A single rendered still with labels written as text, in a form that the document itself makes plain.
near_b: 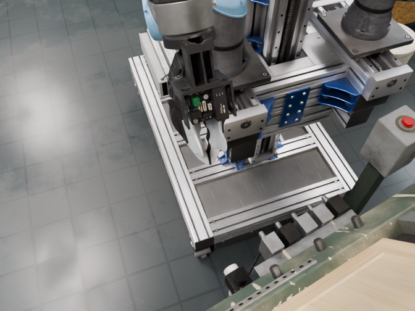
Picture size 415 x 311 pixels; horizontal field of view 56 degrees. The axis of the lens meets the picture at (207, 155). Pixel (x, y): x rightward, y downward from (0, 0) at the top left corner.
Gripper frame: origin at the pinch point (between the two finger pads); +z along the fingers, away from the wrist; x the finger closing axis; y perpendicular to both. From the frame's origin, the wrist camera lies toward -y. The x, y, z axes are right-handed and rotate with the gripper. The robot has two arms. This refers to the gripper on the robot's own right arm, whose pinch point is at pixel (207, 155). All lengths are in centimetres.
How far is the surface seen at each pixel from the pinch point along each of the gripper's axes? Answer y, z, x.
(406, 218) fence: -10, 40, 50
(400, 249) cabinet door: -1, 39, 41
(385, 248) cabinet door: -5, 41, 40
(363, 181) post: -47, 55, 66
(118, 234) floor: -110, 91, -28
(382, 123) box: -35, 26, 63
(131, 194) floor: -128, 82, -17
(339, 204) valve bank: -30, 47, 45
